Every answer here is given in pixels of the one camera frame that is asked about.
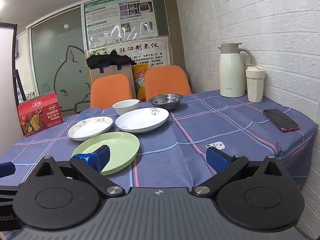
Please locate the light green plate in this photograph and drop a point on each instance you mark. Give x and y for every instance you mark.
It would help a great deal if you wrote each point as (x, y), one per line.
(121, 145)

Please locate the white plate with dark print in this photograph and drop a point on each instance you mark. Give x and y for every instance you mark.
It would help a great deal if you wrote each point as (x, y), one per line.
(140, 122)

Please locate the white ceramic bowl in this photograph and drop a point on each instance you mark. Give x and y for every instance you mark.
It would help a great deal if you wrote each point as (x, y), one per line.
(125, 108)

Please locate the floral rim white plate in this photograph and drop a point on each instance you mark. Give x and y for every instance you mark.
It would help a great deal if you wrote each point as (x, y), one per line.
(87, 130)

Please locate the white thermos jug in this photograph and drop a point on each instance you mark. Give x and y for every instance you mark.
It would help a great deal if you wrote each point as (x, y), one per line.
(231, 75)

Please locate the black cloth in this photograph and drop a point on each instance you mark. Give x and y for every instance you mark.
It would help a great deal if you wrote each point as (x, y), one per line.
(110, 60)

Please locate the orange chair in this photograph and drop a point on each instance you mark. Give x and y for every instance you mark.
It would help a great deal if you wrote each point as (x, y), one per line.
(110, 90)
(167, 80)

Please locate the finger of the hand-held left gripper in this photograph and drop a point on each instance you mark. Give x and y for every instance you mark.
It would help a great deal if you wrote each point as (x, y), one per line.
(7, 169)

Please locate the white cloth tag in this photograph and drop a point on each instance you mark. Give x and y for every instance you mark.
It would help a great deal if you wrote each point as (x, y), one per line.
(215, 145)

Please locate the cream tumbler cup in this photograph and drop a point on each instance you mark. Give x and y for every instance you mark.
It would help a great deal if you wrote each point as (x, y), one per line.
(255, 87)

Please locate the white board black frame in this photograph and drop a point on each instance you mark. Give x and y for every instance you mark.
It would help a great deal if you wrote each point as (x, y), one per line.
(6, 67)

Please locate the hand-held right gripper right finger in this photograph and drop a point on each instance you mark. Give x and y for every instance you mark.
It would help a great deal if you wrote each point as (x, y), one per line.
(217, 159)

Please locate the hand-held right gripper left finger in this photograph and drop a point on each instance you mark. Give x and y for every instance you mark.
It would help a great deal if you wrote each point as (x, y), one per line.
(91, 158)

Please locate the red biscuit box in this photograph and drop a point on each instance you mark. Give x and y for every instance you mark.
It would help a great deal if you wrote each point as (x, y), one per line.
(40, 116)

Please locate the yellow snack bag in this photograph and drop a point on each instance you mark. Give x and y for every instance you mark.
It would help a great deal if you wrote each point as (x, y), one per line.
(140, 80)

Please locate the cat outline window decal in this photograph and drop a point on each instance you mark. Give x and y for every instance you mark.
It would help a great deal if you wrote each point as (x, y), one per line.
(70, 85)

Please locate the wood framed sign board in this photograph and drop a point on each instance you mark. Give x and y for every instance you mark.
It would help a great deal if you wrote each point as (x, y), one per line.
(155, 52)

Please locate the cardboard box with black cloth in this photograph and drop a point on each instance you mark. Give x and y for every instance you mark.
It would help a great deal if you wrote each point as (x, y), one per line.
(110, 70)

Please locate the blue plaid tablecloth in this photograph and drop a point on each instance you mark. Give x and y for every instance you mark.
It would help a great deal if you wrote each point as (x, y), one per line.
(175, 140)

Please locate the green bordered wall poster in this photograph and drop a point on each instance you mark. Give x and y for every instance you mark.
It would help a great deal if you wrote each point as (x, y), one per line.
(105, 17)

